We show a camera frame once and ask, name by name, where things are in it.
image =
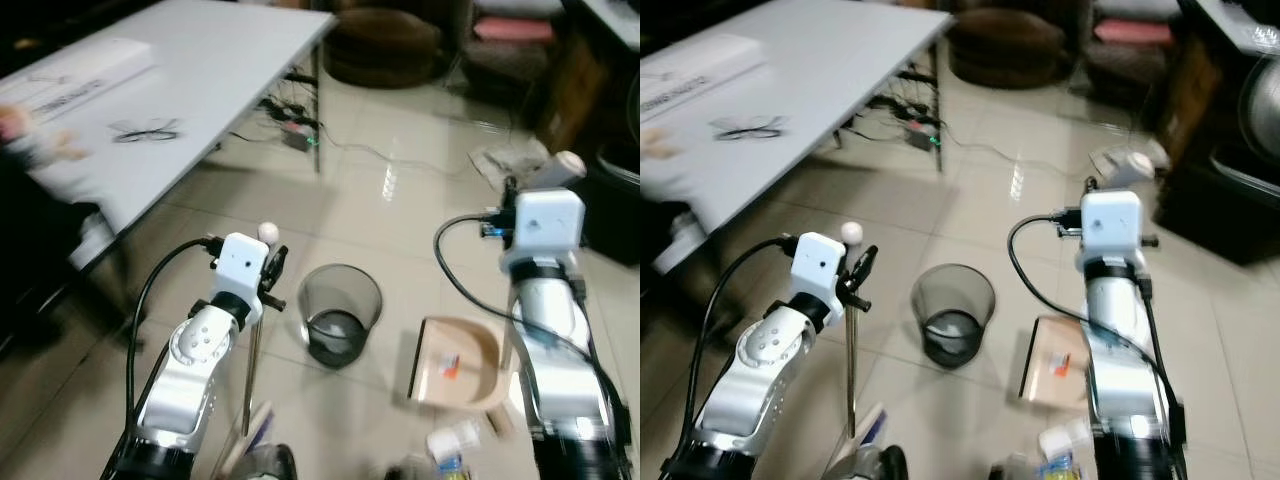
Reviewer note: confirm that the white desk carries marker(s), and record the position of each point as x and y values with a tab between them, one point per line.
1240	22
615	20

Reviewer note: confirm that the person's hand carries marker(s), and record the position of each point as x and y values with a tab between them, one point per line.
62	150
655	145

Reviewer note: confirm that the person in dark clothes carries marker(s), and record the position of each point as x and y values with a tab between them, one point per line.
35	250
675	245

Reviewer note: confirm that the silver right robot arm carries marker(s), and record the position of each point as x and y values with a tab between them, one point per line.
560	360
1125	360

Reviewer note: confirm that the dark robot foot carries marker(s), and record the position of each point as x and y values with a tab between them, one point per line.
880	465
270	465

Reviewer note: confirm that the white printed flat box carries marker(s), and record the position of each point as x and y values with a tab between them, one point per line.
80	70
700	72

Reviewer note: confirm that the plastic bottle with yellow label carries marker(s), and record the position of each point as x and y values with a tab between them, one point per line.
455	445
1065	445

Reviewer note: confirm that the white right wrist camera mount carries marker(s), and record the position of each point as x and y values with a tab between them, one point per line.
1112	225
545	225

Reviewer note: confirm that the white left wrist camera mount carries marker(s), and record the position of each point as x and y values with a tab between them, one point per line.
240	262
815	265

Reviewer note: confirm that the crumpled white paper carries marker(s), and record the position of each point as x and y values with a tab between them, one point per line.
505	163
1112	160

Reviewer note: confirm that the brown round pouf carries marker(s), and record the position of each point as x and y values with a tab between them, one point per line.
1005	45
382	45

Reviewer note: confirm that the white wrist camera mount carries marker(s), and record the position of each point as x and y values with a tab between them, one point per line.
545	225
240	262
1112	225
815	265

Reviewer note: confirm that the large black bin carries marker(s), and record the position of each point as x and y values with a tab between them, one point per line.
612	205
1220	210

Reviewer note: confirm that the black-rimmed eyeglasses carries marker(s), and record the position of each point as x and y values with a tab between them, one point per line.
146	131
748	127

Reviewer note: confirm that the white table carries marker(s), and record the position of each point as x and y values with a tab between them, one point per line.
840	60
220	70

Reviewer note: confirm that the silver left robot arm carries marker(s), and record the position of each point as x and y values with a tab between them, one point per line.
190	370
765	365

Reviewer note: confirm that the black power strip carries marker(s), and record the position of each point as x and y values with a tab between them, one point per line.
300	133
922	133

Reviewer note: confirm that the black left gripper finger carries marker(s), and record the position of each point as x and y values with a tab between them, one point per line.
511	192
278	260
1091	190
866	262

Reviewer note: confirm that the dark chair with pink cushion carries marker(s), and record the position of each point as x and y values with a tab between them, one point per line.
512	45
1130	40

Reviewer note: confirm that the black mesh waste bin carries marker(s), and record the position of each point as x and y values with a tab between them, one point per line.
340	315
952	315

